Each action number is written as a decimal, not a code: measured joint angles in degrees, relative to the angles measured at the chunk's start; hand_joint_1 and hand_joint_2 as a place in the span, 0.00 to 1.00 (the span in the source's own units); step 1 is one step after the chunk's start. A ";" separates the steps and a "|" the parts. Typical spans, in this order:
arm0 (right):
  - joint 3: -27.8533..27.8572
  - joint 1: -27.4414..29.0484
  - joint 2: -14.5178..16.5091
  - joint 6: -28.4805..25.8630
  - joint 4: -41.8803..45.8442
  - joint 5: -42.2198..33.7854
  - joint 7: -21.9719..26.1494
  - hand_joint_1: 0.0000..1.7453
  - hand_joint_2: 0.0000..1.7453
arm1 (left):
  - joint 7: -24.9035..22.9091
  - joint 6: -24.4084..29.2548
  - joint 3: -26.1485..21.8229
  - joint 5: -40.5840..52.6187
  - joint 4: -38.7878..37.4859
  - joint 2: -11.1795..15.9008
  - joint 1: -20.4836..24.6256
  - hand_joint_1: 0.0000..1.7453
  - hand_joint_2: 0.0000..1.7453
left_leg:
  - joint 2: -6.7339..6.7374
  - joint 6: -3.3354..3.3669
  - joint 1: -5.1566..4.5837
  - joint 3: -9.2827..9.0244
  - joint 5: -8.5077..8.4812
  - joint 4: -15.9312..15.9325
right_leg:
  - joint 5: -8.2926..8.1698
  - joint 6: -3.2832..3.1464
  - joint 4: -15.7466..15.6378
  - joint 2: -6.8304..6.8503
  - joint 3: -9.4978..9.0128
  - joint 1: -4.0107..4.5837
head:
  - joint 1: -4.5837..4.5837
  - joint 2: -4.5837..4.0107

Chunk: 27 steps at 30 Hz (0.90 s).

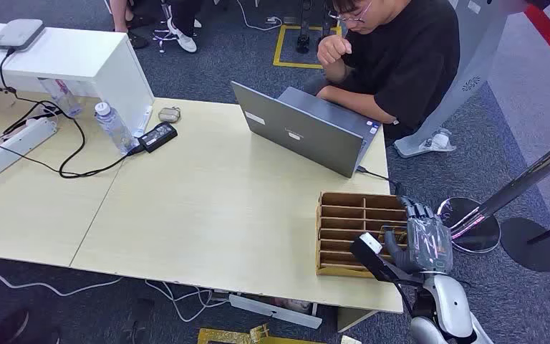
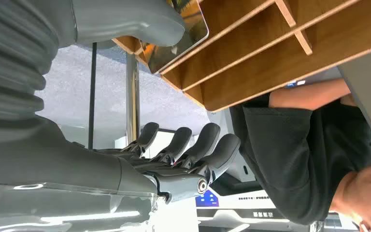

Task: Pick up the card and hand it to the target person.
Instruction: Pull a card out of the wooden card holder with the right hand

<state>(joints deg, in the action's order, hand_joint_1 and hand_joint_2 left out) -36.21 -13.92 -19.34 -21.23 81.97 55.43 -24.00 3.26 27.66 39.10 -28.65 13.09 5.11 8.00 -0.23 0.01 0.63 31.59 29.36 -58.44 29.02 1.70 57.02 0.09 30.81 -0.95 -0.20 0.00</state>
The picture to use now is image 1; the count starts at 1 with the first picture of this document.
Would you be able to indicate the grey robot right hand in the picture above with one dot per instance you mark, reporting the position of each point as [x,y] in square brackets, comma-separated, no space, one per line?
[429,247]

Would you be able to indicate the person's left forearm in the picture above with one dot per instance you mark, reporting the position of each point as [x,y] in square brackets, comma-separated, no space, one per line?
[355,104]

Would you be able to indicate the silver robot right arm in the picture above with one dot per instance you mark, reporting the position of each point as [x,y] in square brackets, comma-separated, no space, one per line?
[450,304]

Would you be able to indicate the person's right forearm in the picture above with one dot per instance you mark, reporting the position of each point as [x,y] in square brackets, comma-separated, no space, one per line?
[337,72]

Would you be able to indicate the cardboard slotted card organizer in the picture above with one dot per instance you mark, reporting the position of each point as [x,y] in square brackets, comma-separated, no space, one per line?
[346,223]

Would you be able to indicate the person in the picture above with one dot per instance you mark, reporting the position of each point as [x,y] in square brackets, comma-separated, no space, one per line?
[408,57]

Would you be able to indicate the person's right hand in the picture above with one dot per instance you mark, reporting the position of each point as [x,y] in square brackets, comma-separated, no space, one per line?
[334,50]

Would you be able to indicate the person's glasses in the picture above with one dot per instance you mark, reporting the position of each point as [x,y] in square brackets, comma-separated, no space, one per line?
[348,18]

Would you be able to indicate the person's leg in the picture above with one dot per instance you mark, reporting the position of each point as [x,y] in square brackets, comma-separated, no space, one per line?
[119,16]

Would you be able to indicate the chrome stanchion base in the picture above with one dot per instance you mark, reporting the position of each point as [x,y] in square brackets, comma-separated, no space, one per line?
[479,232]

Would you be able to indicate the black round stand base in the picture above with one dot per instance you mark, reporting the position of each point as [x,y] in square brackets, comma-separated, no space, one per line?
[531,249]

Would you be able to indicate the table leg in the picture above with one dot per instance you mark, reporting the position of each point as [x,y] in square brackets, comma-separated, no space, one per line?
[353,319]

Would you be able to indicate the clear plastic bag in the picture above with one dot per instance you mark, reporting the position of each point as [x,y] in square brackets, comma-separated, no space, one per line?
[438,141]

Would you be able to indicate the white floor power strip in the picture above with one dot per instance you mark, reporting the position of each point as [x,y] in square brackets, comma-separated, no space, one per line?
[275,311]

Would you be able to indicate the grey laptop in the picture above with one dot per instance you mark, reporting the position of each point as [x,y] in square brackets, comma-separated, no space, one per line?
[303,133]

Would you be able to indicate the worn yellow floor tape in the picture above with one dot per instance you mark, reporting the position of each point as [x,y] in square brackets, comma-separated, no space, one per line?
[223,336]

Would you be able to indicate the black tripod stand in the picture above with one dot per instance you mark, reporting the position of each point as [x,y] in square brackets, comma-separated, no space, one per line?
[303,28]

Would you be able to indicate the grey earbud case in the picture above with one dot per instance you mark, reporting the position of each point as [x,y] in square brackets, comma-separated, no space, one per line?
[169,115]

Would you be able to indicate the black power adapter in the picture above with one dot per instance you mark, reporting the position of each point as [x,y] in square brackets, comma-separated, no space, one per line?
[158,137]

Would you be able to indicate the white stick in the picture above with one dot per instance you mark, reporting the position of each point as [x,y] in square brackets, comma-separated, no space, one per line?
[143,121]

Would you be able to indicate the white shoe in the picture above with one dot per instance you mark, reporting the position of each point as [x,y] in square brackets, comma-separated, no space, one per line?
[184,39]

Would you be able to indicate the clear plastic water bottle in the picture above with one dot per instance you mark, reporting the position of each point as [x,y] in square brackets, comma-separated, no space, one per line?
[115,128]
[62,97]

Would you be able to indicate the white desk riser shelf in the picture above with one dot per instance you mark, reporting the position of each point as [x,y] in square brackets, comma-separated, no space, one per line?
[66,59]

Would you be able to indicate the grey flat device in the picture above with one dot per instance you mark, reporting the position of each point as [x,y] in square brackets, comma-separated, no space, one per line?
[18,34]

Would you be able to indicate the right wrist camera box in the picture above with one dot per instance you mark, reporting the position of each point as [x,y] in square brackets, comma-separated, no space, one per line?
[371,243]

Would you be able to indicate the chrome stanchion post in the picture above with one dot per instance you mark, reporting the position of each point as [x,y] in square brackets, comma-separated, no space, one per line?
[521,183]

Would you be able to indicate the white machine pedestal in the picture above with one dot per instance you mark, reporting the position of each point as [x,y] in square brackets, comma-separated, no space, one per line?
[474,57]

